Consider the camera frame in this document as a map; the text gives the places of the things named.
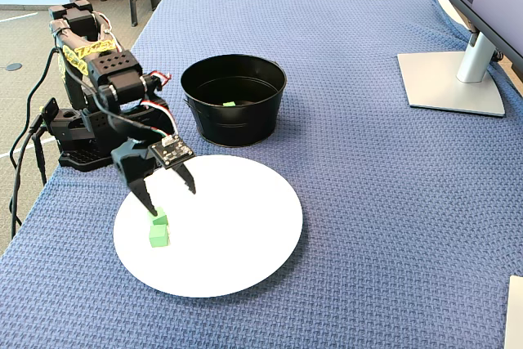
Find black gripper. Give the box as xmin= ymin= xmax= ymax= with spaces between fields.
xmin=110 ymin=139 xmax=198 ymax=217

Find white round plate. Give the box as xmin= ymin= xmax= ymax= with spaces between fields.
xmin=112 ymin=154 xmax=305 ymax=299

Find black metal bucket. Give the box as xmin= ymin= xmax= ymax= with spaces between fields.
xmin=180 ymin=53 xmax=288 ymax=148

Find blue woven cloth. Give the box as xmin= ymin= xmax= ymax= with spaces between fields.
xmin=0 ymin=0 xmax=523 ymax=349

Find silver monitor stand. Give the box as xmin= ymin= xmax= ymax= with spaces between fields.
xmin=397 ymin=21 xmax=507 ymax=118

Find white flat sheet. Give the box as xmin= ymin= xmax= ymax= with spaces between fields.
xmin=504 ymin=275 xmax=523 ymax=349

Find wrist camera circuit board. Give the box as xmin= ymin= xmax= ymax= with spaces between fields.
xmin=149 ymin=134 xmax=195 ymax=171

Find white red servo cable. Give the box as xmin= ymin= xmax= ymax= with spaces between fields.
xmin=141 ymin=70 xmax=181 ymax=142

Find black camera cable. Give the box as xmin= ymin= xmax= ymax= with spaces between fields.
xmin=26 ymin=47 xmax=164 ymax=138

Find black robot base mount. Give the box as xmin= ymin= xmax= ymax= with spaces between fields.
xmin=30 ymin=97 xmax=123 ymax=172

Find black power cable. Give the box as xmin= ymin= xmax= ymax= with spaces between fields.
xmin=30 ymin=130 xmax=48 ymax=186

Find black usb cable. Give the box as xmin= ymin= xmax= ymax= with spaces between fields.
xmin=8 ymin=128 xmax=42 ymax=239

